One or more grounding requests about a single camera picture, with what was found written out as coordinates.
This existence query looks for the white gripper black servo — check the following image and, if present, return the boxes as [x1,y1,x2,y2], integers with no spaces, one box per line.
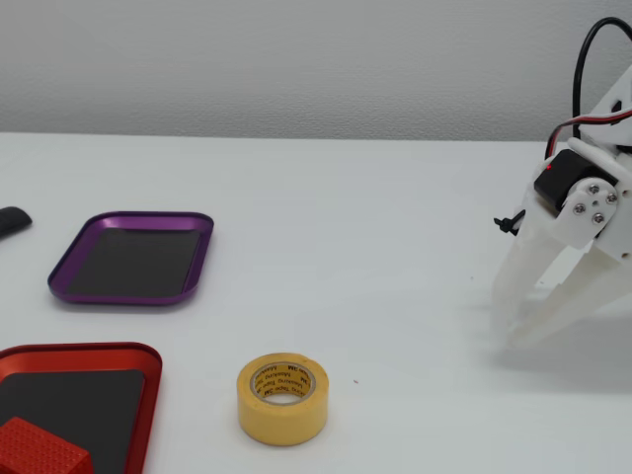
[492,136,632,350]

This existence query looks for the red studded block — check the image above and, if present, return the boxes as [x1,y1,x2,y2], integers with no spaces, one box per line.
[0,416,95,474]

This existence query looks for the black zip tie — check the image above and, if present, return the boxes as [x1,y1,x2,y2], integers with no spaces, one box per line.
[493,208,527,238]

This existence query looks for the yellow masking tape roll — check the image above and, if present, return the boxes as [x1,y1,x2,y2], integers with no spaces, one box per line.
[236,352,330,447]

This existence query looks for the purple metal tray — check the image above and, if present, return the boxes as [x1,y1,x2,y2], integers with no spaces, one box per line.
[46,210,215,307]

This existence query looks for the red metal tray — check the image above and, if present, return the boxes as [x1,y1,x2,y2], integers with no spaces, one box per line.
[0,341,164,474]

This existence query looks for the black oblong object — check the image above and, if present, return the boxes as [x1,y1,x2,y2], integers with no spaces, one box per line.
[0,205,34,242]

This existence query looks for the red white black wire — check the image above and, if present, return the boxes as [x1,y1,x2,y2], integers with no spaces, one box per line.
[544,107,632,162]

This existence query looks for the black cable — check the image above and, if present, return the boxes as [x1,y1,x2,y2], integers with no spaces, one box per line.
[570,16,632,142]

